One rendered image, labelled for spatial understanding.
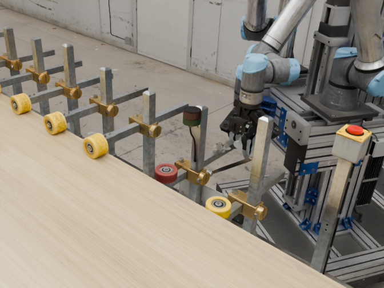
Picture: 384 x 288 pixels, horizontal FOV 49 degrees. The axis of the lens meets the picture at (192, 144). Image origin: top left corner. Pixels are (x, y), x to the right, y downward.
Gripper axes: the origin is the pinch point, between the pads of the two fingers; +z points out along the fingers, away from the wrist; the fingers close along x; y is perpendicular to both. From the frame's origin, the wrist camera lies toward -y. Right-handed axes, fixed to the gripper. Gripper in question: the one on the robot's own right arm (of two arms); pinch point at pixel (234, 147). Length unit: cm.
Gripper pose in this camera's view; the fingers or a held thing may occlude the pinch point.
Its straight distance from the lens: 181.0
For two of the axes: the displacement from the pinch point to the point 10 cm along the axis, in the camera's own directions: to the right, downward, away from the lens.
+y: 6.5, -3.5, 6.8
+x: -7.6, -3.5, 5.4
